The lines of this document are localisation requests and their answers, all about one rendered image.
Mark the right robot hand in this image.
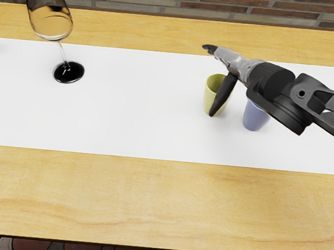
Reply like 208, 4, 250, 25
196, 43, 258, 121

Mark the lavender cup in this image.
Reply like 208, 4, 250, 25
241, 97, 273, 133

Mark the pale yellow cup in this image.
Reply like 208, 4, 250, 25
201, 72, 236, 118

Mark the white table runner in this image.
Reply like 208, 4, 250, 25
0, 37, 334, 176

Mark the clear wine glass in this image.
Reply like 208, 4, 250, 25
15, 0, 92, 86

